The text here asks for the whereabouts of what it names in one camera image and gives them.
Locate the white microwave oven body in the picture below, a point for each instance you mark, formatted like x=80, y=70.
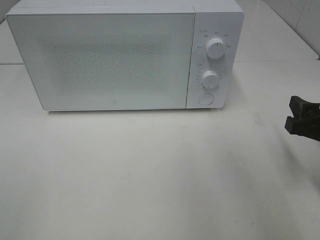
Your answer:
x=223, y=18

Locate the white timer knob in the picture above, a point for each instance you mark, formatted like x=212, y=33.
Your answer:
x=210, y=79

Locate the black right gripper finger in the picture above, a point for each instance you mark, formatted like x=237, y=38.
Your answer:
x=308, y=127
x=302, y=109

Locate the white upper power knob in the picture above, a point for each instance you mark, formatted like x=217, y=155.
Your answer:
x=215, y=47

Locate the round white door button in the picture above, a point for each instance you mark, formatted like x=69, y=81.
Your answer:
x=206, y=99

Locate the white microwave door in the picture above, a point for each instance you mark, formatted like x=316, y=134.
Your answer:
x=106, y=61

